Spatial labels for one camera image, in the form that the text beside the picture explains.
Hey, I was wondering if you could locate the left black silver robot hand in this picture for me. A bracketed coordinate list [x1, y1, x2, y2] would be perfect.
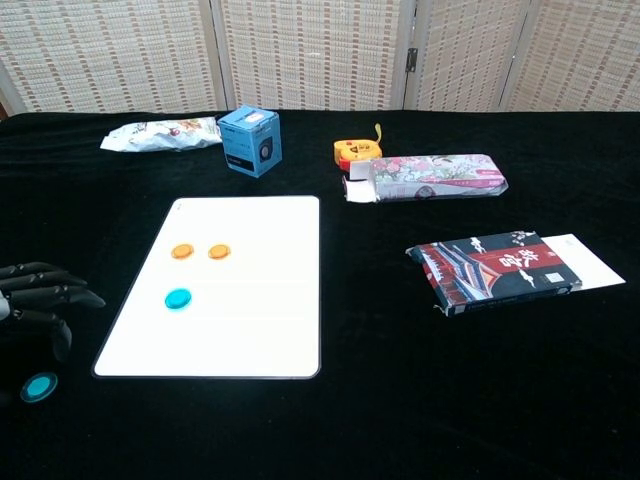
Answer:
[0, 261, 107, 364]

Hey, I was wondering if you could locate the cyan disc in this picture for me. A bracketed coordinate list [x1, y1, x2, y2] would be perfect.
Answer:
[163, 287, 194, 312]
[19, 371, 59, 404]

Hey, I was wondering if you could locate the white printed snack bag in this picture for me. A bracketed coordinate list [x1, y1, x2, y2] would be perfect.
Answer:
[99, 115, 224, 153]

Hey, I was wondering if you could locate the white magnetic board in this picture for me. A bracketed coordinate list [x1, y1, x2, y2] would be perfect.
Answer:
[91, 195, 322, 380]

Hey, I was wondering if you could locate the small blue cardboard box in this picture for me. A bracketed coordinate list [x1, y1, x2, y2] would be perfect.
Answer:
[216, 104, 283, 180]

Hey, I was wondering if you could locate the yellow tape measure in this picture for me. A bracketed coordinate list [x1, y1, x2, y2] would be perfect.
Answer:
[333, 123, 384, 171]

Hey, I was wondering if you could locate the woven folding screen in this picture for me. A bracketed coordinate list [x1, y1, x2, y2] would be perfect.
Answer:
[0, 0, 640, 117]

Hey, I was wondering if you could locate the black velvet tablecloth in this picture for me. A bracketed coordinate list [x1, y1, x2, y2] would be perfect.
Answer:
[0, 108, 640, 480]

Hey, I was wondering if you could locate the pink floral long box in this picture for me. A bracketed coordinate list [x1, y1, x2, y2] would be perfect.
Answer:
[341, 153, 510, 204]

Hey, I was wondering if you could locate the dark red patterned box sleeve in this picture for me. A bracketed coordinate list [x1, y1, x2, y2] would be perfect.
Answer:
[405, 230, 584, 319]

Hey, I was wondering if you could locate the white inner box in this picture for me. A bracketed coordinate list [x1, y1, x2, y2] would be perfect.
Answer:
[541, 232, 628, 291]

